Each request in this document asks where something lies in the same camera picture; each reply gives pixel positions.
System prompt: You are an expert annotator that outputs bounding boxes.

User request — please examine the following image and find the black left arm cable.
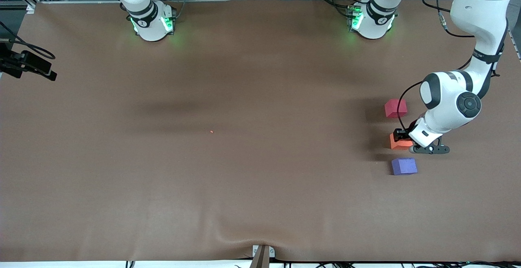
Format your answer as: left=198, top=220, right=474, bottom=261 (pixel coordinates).
left=397, top=0, right=506, bottom=132

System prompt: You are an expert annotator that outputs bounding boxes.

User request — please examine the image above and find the red foam block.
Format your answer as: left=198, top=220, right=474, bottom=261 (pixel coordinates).
left=384, top=99, right=408, bottom=118

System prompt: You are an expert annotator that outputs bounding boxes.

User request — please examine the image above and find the purple foam block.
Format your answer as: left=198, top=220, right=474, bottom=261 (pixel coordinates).
left=392, top=157, right=418, bottom=176

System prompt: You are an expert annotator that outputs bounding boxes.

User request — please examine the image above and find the grey metal clamp bracket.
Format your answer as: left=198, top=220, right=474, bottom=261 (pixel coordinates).
left=249, top=244, right=276, bottom=268

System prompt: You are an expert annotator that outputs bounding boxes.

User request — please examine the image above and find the brown table mat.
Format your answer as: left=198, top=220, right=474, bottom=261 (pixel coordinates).
left=0, top=0, right=521, bottom=262

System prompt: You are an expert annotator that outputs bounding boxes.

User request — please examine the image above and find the orange foam block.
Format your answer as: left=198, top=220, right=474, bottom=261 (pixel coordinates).
left=390, top=133, right=415, bottom=151

